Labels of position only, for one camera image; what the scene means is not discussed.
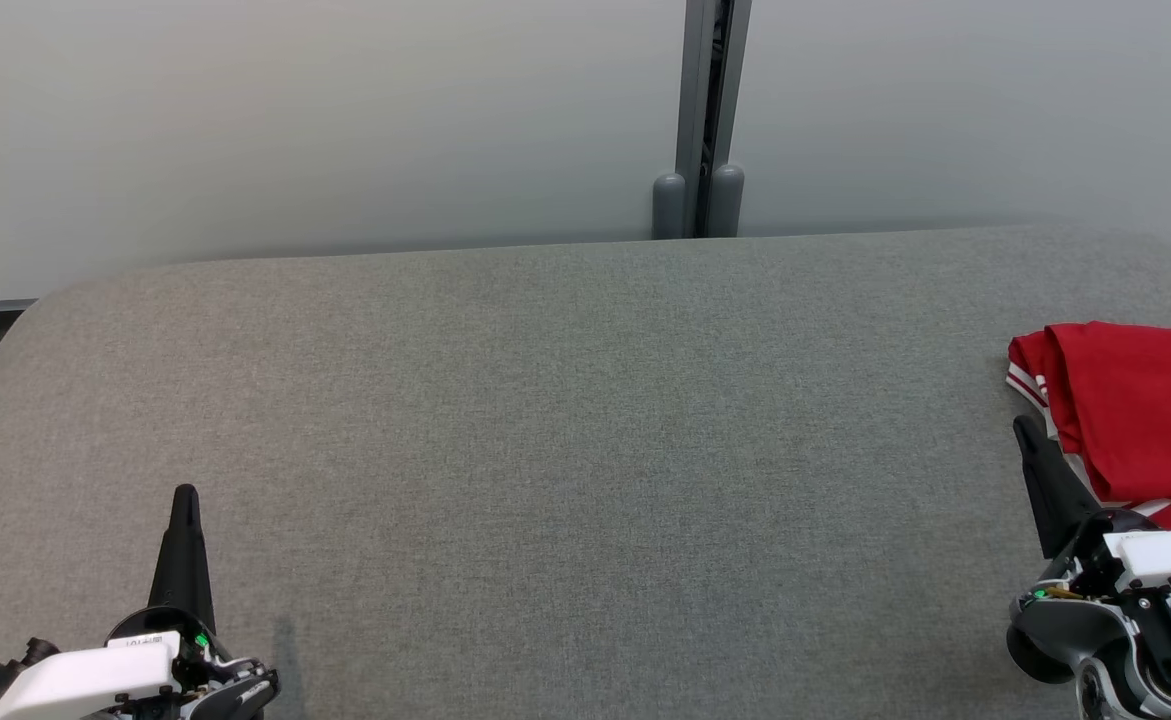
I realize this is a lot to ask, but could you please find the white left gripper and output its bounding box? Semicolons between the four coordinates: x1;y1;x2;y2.
0;485;281;720

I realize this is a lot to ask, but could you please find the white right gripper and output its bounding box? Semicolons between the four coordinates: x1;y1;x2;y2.
1007;415;1171;720

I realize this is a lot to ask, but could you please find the red shirt with white sleeves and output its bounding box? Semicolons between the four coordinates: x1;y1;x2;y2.
1007;322;1171;531

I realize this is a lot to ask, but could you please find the grey metal wall post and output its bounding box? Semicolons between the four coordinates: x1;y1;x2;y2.
652;0;752;239

